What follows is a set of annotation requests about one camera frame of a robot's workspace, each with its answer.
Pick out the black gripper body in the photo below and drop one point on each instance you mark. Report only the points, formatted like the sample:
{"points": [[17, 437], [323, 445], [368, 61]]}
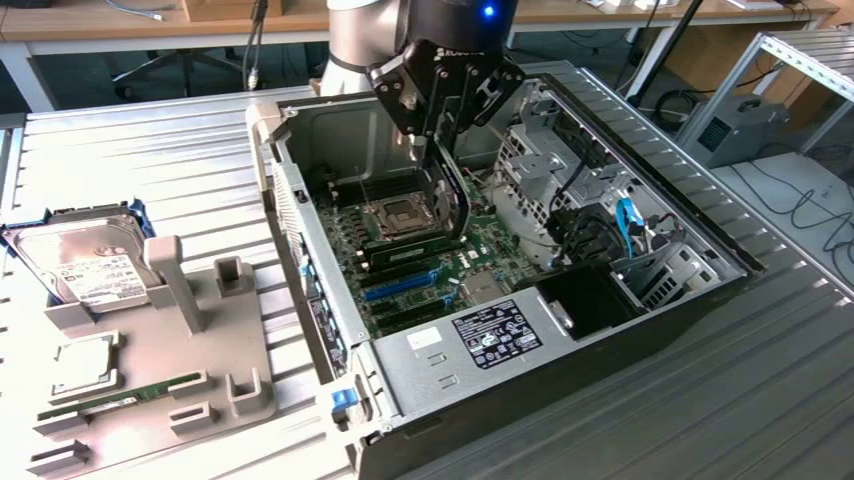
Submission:
{"points": [[460, 30]]}

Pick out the graphics card with metal bracket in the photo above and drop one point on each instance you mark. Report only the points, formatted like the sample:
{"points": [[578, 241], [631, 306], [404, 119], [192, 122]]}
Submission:
{"points": [[456, 210]]}

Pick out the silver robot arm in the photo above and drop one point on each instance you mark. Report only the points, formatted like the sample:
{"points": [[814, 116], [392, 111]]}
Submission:
{"points": [[353, 40]]}

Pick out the wooden desk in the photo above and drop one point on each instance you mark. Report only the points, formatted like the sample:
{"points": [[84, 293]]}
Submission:
{"points": [[100, 25], [567, 12]]}

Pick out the perforated metal disk bay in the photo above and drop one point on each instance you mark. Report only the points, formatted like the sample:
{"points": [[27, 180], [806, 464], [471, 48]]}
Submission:
{"points": [[527, 210]]}

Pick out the metal CPU socket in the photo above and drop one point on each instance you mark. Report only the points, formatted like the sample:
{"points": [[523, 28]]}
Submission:
{"points": [[390, 217]]}

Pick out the black stand pole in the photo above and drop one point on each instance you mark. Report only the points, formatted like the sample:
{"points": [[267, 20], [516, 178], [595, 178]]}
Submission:
{"points": [[667, 50]]}

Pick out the green motherboard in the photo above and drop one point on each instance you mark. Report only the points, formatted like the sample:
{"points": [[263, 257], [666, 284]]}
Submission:
{"points": [[483, 235]]}

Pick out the black office chair base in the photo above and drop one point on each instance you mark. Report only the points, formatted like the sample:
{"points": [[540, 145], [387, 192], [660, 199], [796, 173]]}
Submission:
{"points": [[188, 62]]}

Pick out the dark RAM stick with label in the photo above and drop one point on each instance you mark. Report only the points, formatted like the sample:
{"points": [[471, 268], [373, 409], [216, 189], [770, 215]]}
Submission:
{"points": [[407, 254]]}

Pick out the black expansion slot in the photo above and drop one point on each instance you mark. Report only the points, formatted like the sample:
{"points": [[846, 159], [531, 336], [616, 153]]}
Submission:
{"points": [[416, 322], [407, 309], [400, 272]]}

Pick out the grey equipment box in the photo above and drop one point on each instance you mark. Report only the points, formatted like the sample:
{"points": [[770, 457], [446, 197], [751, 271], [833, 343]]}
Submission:
{"points": [[740, 130]]}

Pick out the blue expansion slot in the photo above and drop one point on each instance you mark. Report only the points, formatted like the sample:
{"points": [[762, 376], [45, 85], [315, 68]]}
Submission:
{"points": [[396, 287]]}

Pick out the silver chipset heatsink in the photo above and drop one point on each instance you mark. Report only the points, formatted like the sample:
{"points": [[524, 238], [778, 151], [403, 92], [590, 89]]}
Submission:
{"points": [[483, 290]]}

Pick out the hard disk drive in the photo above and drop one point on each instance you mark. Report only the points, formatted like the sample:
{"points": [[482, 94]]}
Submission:
{"points": [[143, 220]]}

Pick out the grey power supply unit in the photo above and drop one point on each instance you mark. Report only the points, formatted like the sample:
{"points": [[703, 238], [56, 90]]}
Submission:
{"points": [[427, 370]]}

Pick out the silver hard disk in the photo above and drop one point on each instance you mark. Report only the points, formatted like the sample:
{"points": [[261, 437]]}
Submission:
{"points": [[67, 255]]}

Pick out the blue case latch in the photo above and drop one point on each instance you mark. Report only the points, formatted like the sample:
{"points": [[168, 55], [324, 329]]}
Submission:
{"points": [[341, 400]]}

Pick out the black open PC case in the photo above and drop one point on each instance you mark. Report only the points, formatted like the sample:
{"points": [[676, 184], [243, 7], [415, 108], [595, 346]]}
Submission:
{"points": [[534, 410]]}

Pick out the grey parts rack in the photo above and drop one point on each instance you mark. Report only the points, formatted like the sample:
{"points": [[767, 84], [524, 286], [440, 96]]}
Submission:
{"points": [[167, 360]]}

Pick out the silver CPU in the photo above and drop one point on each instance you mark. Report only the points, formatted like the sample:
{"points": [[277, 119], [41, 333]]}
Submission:
{"points": [[83, 365]]}

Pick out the green RAM stick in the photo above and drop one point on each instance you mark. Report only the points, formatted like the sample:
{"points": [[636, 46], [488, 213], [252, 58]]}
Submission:
{"points": [[120, 397]]}

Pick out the aluminium frame table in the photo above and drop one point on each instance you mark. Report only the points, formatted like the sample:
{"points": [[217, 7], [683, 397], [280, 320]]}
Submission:
{"points": [[814, 55]]}

